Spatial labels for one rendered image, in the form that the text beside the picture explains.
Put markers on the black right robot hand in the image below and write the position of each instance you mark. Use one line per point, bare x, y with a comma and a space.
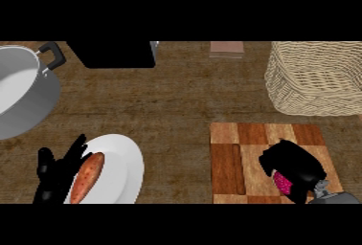
301, 162

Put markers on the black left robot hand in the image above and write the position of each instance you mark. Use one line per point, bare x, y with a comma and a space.
52, 178

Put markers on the pink cupcake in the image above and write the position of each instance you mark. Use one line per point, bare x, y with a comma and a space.
282, 183

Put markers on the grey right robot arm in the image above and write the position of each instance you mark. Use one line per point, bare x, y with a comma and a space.
332, 195

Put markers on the checkered wooden cutting board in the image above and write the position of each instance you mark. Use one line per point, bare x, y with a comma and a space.
245, 159

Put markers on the wicker basket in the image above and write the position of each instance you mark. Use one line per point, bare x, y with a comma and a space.
315, 79

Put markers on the orange carrot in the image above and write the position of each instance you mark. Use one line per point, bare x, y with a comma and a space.
87, 177

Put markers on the white plate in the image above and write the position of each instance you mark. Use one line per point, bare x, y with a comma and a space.
120, 166

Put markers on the grey metal pot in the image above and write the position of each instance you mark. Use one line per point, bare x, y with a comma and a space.
21, 89

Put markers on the pale pink block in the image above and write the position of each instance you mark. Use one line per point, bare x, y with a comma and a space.
226, 49

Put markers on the black appliance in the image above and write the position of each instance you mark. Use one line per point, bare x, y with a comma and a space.
117, 54

